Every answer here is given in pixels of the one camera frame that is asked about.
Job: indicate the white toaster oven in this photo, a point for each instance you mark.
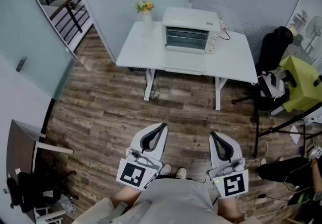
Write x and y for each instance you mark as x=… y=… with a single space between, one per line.
x=191 y=17

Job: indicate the person's right forearm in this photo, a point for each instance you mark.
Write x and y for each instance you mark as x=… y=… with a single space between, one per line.
x=230 y=208

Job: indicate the yellow flower bouquet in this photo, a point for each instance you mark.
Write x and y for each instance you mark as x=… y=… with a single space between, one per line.
x=146 y=6

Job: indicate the white side table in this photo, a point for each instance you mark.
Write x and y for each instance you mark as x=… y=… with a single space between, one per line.
x=20 y=147

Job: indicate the black desk control panel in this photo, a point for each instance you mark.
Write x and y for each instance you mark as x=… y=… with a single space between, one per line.
x=137 y=69

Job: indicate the person's left forearm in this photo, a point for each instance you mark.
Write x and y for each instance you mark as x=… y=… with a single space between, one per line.
x=124 y=196

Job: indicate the white standing fan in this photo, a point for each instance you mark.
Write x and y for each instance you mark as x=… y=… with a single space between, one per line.
x=314 y=28

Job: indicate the person's right white shoe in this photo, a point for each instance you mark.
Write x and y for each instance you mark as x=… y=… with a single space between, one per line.
x=181 y=172

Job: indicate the person's white shirt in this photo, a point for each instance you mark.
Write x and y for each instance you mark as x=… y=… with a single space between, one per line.
x=176 y=200

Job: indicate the white box device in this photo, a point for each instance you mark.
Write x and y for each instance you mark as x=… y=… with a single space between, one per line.
x=276 y=84

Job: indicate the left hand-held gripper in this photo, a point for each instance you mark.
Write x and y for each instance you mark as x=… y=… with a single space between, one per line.
x=132 y=175

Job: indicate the black railing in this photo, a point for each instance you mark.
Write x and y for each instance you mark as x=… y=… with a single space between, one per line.
x=74 y=19

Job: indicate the black office chair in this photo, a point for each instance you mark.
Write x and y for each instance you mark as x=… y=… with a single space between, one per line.
x=274 y=46
x=30 y=190

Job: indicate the white oven door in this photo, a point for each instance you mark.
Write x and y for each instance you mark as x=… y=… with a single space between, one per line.
x=184 y=61

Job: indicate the person's white shoe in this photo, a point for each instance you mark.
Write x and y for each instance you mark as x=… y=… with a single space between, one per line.
x=181 y=172
x=166 y=169

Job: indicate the white stool frame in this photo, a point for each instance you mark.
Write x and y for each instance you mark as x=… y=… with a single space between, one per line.
x=47 y=218

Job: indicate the person's left white shoe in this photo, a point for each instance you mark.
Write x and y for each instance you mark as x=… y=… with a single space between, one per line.
x=166 y=169

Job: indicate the lime green chair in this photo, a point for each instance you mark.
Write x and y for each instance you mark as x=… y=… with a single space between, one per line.
x=304 y=89

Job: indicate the frosted glass door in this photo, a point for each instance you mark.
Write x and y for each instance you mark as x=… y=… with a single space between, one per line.
x=30 y=36

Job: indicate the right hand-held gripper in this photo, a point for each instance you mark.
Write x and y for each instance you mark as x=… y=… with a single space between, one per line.
x=234 y=184

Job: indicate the white paper sheet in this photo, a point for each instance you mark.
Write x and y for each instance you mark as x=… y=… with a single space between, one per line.
x=295 y=136

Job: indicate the black tripod stand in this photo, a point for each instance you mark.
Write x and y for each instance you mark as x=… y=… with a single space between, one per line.
x=256 y=132

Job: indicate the white vase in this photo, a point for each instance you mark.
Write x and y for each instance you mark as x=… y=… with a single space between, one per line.
x=148 y=23

